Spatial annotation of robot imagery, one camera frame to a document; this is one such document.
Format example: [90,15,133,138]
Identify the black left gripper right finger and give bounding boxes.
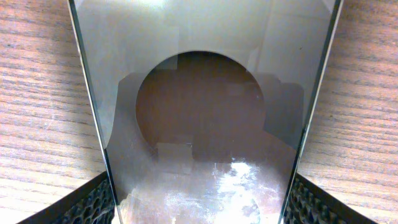
[283,174,376,224]

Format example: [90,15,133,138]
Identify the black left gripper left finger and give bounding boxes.
[19,172,115,224]

